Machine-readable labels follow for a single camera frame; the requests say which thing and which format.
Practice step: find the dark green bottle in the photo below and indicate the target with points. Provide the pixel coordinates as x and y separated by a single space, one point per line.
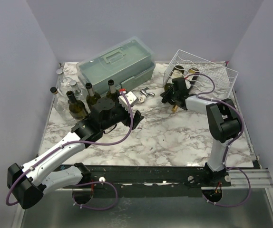
92 96

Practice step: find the clear bottle silver cap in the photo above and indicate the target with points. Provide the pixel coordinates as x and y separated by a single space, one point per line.
76 90

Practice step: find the green plastic toolbox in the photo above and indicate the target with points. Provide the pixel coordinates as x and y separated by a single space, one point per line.
129 64

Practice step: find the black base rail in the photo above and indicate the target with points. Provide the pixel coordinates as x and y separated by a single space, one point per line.
158 181

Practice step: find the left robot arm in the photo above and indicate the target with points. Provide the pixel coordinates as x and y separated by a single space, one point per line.
29 182

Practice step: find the red wine bottle gold foil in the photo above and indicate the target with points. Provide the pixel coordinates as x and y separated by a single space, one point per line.
190 76

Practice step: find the chrome white bottle stopper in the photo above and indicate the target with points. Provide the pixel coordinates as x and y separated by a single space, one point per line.
144 95

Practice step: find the green bottle black neck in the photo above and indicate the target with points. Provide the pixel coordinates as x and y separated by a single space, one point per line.
76 107

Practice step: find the clear bottle white label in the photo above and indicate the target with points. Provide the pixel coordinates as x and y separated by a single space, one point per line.
61 105

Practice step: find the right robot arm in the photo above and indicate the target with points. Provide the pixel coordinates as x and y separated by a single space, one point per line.
225 122

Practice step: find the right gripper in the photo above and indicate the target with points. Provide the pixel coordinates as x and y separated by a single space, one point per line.
170 95

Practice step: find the white wire wine rack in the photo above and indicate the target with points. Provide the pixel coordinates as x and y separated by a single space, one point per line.
216 76

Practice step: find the green bottle silver foil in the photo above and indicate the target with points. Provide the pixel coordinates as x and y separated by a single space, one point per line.
112 93

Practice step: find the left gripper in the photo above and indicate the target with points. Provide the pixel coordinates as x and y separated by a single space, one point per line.
127 121

